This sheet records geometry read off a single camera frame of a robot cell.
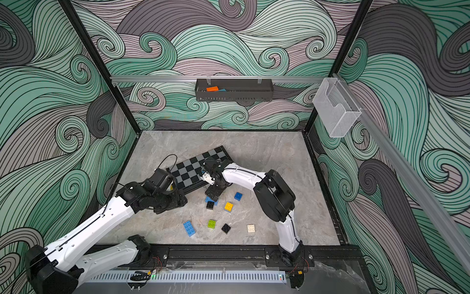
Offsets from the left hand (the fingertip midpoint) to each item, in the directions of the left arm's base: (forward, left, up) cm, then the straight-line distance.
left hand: (181, 201), depth 75 cm
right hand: (+12, -16, -11) cm, 22 cm away
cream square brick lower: (-7, -30, -12) cm, 33 cm away
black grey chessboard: (+20, +2, -10) cm, 22 cm away
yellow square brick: (+2, -20, -10) cm, 22 cm away
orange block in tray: (+52, -13, +21) cm, 58 cm away
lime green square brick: (-5, -12, -13) cm, 18 cm away
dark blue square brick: (+8, -25, -13) cm, 29 cm away
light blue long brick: (+6, -10, -12) cm, 16 cm away
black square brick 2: (-7, -19, -12) cm, 23 cm away
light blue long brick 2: (-8, -3, -13) cm, 15 cm away
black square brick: (+3, -11, -10) cm, 15 cm away
